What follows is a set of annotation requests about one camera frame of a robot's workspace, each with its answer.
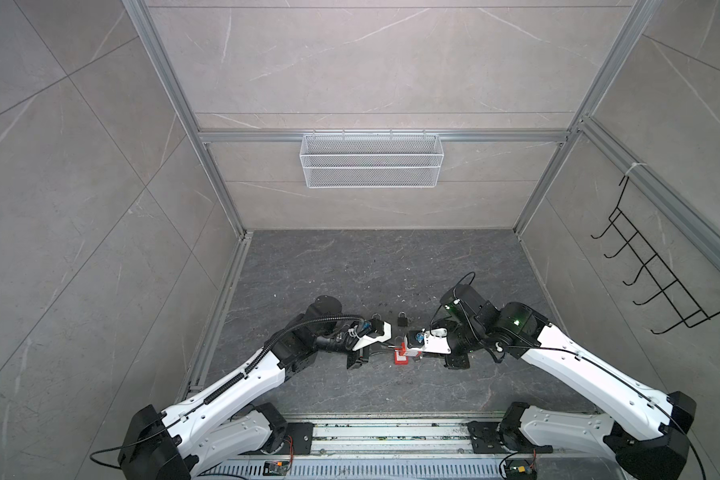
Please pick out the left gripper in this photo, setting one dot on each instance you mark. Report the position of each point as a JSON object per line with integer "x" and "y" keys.
{"x": 359, "y": 359}

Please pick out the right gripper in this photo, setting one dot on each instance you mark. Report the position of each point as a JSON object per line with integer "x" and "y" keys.
{"x": 457, "y": 361}

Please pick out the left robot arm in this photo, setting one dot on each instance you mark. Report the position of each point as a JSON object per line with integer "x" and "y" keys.
{"x": 189, "y": 438}

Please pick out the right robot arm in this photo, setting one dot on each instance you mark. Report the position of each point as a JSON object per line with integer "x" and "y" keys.
{"x": 643, "y": 429}

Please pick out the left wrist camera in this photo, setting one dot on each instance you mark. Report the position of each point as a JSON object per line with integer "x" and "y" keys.
{"x": 370, "y": 332}

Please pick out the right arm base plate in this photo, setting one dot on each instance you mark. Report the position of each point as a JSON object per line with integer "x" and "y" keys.
{"x": 497, "y": 437}

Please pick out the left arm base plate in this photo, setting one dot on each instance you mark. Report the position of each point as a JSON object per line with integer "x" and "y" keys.
{"x": 294, "y": 438}

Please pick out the aluminium rail front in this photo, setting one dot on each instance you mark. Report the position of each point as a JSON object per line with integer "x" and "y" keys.
{"x": 408, "y": 447}

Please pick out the white wire mesh basket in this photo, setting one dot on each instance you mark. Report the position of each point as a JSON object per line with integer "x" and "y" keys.
{"x": 333, "y": 161}

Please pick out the black wire hook rack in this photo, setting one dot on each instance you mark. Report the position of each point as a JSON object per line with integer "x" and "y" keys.
{"x": 667, "y": 285}

